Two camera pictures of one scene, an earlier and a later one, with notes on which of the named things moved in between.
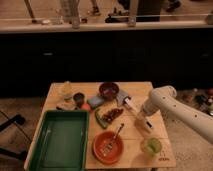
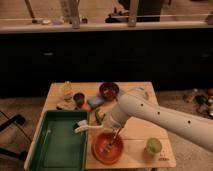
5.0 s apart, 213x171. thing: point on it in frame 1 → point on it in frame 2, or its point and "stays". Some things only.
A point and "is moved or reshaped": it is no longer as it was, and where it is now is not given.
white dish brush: x=123 y=98 is moved or reshaped
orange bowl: x=107 y=148 stays
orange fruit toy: x=86 y=106 stays
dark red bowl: x=108 y=90 stays
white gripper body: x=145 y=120 → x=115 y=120
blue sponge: x=95 y=101 stays
